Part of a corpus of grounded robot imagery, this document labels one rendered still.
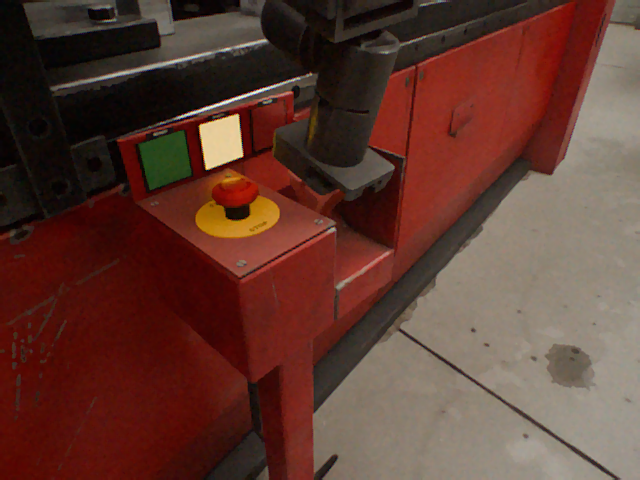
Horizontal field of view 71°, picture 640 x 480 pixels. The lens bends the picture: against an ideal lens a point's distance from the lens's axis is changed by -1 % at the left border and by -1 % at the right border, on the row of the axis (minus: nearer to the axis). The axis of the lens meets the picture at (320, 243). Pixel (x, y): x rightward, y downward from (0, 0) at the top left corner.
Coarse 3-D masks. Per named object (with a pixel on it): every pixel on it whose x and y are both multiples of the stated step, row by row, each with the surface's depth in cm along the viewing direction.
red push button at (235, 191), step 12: (228, 180) 38; (240, 180) 38; (216, 192) 37; (228, 192) 37; (240, 192) 37; (252, 192) 37; (228, 204) 36; (240, 204) 37; (228, 216) 38; (240, 216) 38
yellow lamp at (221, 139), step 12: (228, 120) 44; (204, 132) 43; (216, 132) 44; (228, 132) 45; (204, 144) 44; (216, 144) 45; (228, 144) 46; (240, 144) 47; (216, 156) 45; (228, 156) 46; (240, 156) 47
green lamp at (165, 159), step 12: (180, 132) 41; (144, 144) 39; (156, 144) 40; (168, 144) 41; (180, 144) 42; (144, 156) 40; (156, 156) 40; (168, 156) 41; (180, 156) 42; (144, 168) 40; (156, 168) 41; (168, 168) 42; (180, 168) 43; (156, 180) 41; (168, 180) 42
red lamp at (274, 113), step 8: (272, 104) 48; (280, 104) 48; (256, 112) 47; (264, 112) 47; (272, 112) 48; (280, 112) 49; (256, 120) 47; (264, 120) 48; (272, 120) 49; (280, 120) 49; (256, 128) 47; (264, 128) 48; (272, 128) 49; (256, 136) 48; (264, 136) 49; (272, 136) 49; (256, 144) 48; (264, 144) 49; (272, 144) 50
